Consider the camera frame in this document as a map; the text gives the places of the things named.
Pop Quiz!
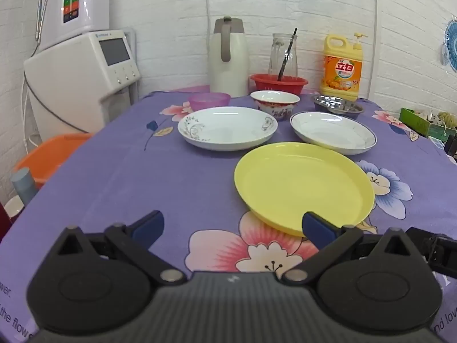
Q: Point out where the yellow detergent bottle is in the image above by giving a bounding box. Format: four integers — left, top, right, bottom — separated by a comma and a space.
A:
320, 32, 368, 102

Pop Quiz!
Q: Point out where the white wall water purifier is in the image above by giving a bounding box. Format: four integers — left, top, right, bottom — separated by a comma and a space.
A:
37, 0, 111, 52

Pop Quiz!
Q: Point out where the red plastic bowl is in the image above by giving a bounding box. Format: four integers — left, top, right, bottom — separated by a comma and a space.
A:
250, 73, 308, 95

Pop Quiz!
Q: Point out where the purple floral tablecloth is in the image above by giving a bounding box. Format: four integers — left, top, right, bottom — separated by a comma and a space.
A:
0, 85, 457, 343

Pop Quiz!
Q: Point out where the white wall pipe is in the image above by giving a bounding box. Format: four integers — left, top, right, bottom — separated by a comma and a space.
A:
369, 0, 380, 99

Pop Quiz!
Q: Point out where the purple plastic bowl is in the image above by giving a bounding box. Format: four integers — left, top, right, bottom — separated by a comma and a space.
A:
189, 92, 231, 112

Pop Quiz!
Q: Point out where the grey-blue cylinder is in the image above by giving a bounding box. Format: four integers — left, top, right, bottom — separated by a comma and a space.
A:
11, 167, 38, 206

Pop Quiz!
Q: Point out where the white blue-rimmed plate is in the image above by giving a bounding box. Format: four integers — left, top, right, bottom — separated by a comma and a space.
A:
290, 111, 378, 156

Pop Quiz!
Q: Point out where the orange plastic basin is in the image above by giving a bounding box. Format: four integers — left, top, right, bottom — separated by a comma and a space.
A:
13, 133, 94, 188

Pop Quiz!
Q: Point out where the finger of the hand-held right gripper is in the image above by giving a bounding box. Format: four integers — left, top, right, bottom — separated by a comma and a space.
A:
407, 226, 457, 279

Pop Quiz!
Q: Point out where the white patterned ceramic bowl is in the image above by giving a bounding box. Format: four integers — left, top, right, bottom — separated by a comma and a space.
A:
250, 90, 300, 121

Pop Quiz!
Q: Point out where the white appliance with screen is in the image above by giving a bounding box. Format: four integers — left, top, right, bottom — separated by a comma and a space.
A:
23, 30, 141, 143

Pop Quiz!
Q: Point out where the grey metal frame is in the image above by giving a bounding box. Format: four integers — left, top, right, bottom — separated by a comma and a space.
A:
123, 28, 139, 102

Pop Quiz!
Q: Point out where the glass jar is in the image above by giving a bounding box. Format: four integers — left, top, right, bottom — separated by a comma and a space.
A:
268, 33, 298, 78

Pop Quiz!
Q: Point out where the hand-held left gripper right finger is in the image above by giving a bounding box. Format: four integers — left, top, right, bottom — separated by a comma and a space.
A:
281, 212, 425, 286

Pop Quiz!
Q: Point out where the white appliance cable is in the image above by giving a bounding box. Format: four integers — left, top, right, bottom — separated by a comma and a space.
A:
21, 77, 41, 148

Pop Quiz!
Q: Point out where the green box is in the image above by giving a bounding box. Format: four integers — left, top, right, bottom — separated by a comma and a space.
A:
399, 107, 457, 138

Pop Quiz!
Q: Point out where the flexible metal hose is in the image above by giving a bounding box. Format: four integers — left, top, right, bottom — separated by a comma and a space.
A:
35, 0, 58, 41

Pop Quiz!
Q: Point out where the stainless steel bowl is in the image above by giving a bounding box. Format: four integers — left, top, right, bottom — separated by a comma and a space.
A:
313, 95, 365, 115

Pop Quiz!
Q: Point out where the blue round wall decoration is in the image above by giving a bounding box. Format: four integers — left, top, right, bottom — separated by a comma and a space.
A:
440, 16, 457, 70

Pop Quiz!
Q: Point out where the white thermos jug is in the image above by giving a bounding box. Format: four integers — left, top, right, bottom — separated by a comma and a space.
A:
209, 16, 249, 98

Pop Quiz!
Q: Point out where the white floral-pattern plate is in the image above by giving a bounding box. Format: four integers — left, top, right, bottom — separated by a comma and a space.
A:
177, 106, 278, 151

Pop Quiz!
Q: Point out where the yellow plastic plate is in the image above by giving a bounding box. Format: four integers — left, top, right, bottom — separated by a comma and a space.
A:
234, 142, 375, 237

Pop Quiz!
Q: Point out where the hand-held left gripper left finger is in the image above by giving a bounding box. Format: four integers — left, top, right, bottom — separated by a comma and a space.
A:
50, 210, 187, 287

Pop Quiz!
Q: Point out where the beige yarn ball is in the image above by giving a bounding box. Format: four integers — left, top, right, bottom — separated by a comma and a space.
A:
437, 112, 457, 128

